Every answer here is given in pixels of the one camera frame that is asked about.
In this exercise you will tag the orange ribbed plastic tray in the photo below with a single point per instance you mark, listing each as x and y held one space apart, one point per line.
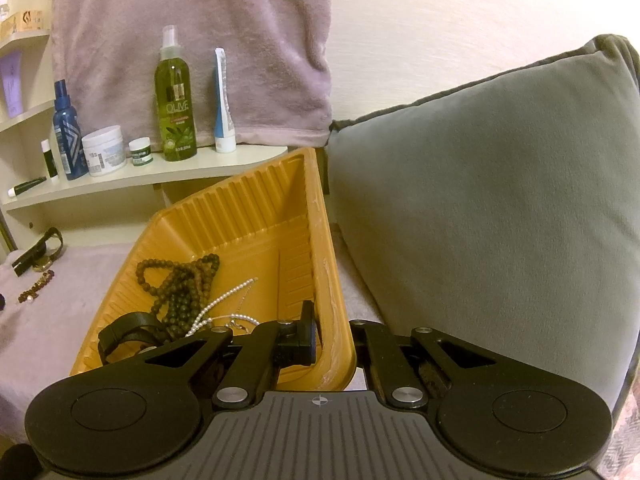
260 220

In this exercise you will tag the grey velvet pillow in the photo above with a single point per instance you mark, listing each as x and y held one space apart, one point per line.
475 210

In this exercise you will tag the blue and white tube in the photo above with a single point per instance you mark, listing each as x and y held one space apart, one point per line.
224 120

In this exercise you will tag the small green jar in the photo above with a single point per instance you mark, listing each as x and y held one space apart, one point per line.
140 154

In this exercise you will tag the green spray bottle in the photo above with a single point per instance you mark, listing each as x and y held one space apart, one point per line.
175 120

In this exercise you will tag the hanging mauve fleece towel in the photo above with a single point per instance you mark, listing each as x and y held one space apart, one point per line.
200 10

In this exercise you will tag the purple tube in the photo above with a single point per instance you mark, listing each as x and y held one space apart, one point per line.
12 82

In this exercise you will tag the white cream jar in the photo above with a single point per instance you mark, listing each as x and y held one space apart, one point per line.
104 154

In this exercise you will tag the patterned pink cloth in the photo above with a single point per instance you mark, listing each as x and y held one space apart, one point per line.
627 440

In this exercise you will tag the blue spray bottle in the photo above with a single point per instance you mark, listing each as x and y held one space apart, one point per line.
69 137

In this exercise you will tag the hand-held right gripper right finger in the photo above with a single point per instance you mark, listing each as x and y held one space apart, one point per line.
375 342

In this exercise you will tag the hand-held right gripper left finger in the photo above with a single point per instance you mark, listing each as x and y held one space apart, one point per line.
309 335

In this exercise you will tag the dark green slim tube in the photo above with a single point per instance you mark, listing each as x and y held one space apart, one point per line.
27 186

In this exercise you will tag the cream shelf unit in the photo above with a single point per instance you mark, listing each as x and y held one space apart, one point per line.
150 172

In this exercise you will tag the mauve bed cover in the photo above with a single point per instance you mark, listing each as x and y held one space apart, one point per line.
50 350

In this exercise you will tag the tan cardboard box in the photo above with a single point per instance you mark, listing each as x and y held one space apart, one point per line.
32 21

